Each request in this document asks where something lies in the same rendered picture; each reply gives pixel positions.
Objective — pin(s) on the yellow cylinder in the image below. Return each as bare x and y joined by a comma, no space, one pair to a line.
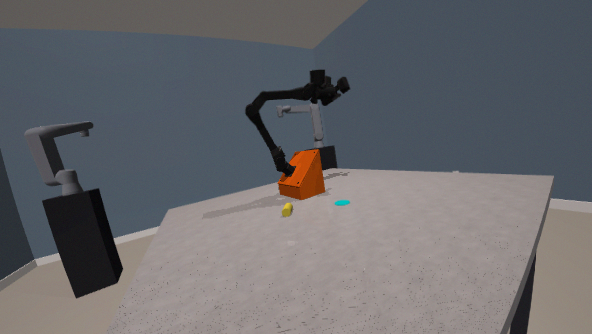
287,210

